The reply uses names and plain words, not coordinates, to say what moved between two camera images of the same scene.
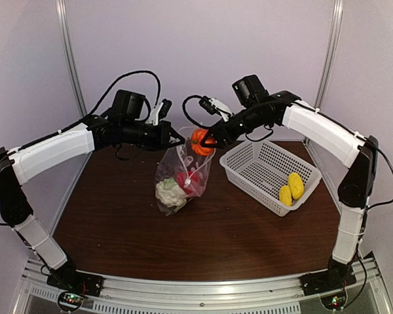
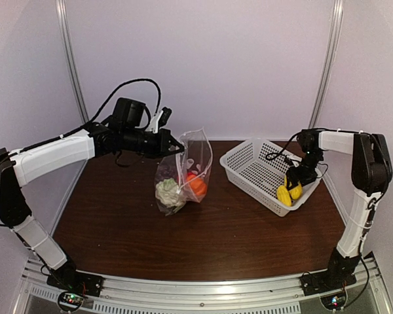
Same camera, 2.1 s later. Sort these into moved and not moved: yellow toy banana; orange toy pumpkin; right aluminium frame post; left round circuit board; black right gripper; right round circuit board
Moved: black right gripper; orange toy pumpkin
Not moved: yellow toy banana; right round circuit board; left round circuit board; right aluminium frame post
